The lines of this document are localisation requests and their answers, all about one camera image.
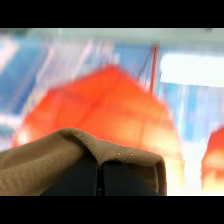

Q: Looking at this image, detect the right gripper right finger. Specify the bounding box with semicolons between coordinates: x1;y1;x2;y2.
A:
101;160;162;197

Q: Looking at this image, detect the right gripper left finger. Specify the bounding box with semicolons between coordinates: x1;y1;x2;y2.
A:
41;155;99;197

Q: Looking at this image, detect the brown garment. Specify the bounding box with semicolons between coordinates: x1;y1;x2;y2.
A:
0;127;168;197

